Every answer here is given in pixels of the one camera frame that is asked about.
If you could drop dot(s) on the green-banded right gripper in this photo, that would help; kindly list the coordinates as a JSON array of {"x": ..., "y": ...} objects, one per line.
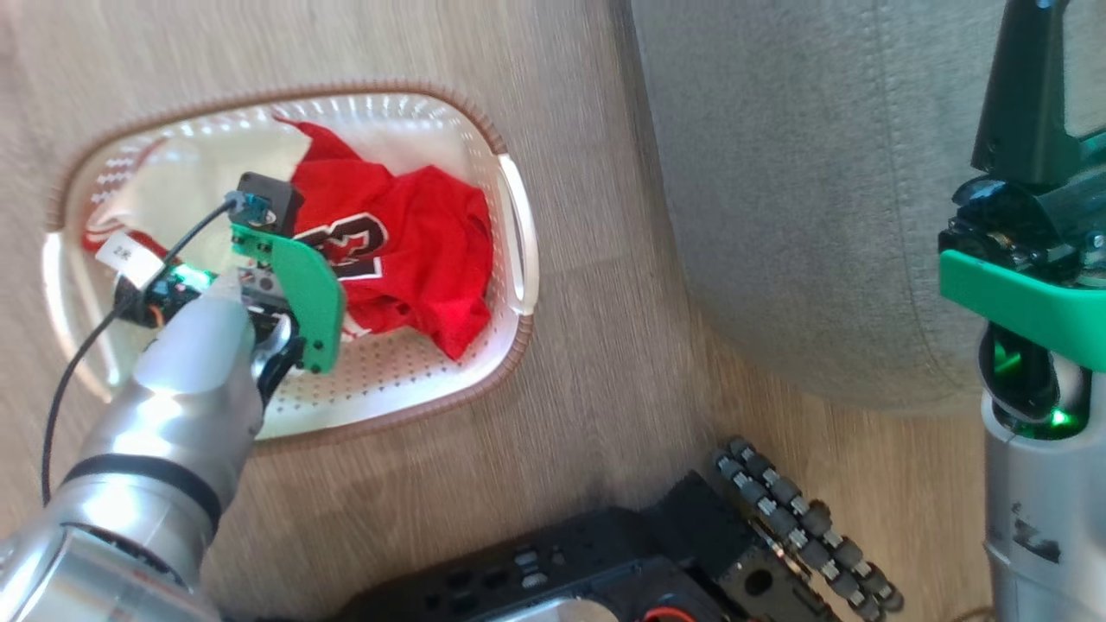
[{"x": 1028, "y": 302}]

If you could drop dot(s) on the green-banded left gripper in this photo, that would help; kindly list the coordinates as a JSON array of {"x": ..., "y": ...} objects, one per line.
[{"x": 311, "y": 302}]

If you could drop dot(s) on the red basketball jersey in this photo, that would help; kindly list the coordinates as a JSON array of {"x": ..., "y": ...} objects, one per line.
[{"x": 415, "y": 233}]

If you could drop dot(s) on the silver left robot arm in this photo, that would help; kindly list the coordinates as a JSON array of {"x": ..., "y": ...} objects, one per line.
[{"x": 173, "y": 406}]

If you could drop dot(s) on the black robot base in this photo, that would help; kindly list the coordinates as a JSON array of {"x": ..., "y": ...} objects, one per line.
[{"x": 587, "y": 553}]

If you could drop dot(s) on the white plastic laundry basket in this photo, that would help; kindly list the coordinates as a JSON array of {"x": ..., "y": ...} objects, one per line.
[{"x": 415, "y": 380}]

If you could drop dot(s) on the white garment with red trim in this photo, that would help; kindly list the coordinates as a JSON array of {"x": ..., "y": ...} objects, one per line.
[{"x": 199, "y": 173}]

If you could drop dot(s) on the black roller omni wheel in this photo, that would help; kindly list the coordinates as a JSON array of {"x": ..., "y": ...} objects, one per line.
[{"x": 804, "y": 527}]

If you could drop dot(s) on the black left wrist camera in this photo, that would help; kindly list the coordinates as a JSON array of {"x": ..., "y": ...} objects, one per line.
[{"x": 272, "y": 203}]

